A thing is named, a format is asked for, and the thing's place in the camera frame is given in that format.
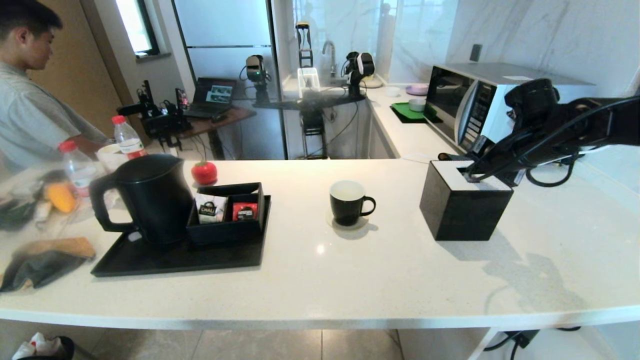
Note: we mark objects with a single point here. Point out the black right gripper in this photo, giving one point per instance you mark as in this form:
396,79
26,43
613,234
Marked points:
520,152

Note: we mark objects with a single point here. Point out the black electric kettle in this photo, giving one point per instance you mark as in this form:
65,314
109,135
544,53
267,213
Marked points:
155,200

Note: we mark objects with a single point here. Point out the white paper cup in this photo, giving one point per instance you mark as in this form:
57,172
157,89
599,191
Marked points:
111,154

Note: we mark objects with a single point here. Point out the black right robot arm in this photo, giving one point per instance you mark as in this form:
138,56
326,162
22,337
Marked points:
590,125

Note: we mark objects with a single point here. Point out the white tea bag packet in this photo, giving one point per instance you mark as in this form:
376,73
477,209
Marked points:
210,210

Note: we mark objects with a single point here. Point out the black tissue box white top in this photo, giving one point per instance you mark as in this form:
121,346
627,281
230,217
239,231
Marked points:
460,210

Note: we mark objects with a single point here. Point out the silver microwave oven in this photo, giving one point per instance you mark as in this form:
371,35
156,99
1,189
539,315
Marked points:
450,100

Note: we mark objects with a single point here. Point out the small grey bowl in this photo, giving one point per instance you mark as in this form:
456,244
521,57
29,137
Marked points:
416,105

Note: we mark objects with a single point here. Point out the green tray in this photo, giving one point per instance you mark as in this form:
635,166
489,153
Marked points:
405,112

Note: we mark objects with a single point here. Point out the purple plate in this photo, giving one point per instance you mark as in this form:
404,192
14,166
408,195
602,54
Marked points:
417,89

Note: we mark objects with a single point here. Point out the white base cabinet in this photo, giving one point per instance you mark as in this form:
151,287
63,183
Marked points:
380,145

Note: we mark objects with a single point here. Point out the small white bowl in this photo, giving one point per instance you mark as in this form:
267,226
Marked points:
392,91

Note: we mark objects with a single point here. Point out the black mug white inside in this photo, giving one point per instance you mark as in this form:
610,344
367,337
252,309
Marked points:
345,210

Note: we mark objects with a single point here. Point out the round clear coaster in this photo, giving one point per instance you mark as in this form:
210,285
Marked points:
330,222

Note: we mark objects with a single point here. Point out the chrome kitchen faucet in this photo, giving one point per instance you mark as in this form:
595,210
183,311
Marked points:
332,60

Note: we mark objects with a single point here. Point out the red coffee sachet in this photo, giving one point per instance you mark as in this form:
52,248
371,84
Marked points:
245,212

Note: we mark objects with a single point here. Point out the brown wooden desk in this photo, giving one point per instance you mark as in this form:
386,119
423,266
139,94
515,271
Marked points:
235,116

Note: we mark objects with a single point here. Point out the black compartment sachet box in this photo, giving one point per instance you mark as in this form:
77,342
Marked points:
225,232

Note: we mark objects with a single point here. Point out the black laptop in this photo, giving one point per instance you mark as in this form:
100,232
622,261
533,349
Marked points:
212,95

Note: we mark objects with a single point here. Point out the red tomato shaped ornament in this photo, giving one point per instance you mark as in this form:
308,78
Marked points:
204,173

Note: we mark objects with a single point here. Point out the black serving tray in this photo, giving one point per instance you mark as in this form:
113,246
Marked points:
200,257

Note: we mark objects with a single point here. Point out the clear water bottle red cap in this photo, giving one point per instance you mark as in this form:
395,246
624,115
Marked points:
77,170
128,141

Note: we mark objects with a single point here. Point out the black framed window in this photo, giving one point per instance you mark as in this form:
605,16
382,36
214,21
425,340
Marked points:
131,25

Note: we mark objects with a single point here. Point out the orange yellow item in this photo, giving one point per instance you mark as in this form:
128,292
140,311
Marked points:
61,199

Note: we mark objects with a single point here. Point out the brown cork pad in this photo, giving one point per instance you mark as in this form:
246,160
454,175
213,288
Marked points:
65,247

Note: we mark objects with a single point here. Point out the black waste bin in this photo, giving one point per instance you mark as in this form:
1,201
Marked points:
67,347

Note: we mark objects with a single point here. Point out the man in grey t-shirt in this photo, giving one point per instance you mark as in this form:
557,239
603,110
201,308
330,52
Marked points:
30,115

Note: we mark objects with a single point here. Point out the black cloth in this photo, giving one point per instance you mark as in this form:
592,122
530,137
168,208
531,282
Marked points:
35,270

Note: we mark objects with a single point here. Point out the dark blurred pouch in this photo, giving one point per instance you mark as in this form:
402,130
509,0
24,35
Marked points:
15,215

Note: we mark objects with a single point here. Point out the white crumpled paper waste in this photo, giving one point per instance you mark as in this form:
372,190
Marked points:
37,346

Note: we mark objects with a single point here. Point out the dark wall socket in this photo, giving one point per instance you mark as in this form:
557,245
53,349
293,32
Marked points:
475,52

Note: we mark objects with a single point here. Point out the black clamp frame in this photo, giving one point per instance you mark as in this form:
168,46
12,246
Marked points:
300,50

